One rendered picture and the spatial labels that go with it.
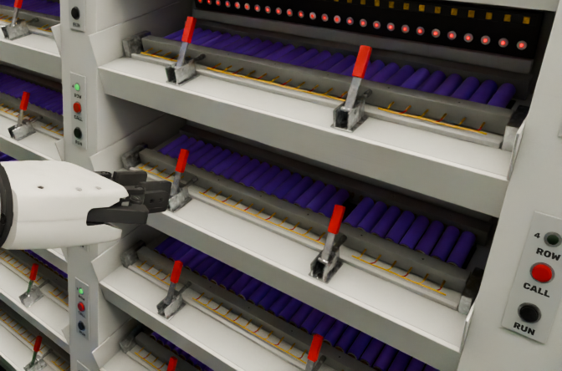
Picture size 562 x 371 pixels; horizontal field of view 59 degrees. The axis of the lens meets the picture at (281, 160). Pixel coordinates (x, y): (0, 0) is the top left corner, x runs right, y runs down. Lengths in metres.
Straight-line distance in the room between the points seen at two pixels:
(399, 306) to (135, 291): 0.49
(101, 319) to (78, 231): 0.61
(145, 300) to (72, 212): 0.51
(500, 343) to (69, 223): 0.41
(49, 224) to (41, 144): 0.65
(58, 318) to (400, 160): 0.88
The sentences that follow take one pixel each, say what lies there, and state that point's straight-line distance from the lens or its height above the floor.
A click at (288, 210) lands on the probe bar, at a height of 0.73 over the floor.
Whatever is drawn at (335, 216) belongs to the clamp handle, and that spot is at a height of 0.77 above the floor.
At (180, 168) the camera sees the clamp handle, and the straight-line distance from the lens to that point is 0.76.
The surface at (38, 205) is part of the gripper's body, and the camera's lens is 0.40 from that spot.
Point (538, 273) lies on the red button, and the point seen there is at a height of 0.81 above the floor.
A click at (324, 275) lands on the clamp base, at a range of 0.62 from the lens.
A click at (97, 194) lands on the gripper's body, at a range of 0.42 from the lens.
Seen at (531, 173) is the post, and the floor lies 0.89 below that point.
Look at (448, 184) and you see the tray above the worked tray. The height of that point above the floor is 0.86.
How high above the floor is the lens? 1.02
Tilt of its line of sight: 18 degrees down
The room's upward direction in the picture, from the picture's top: 7 degrees clockwise
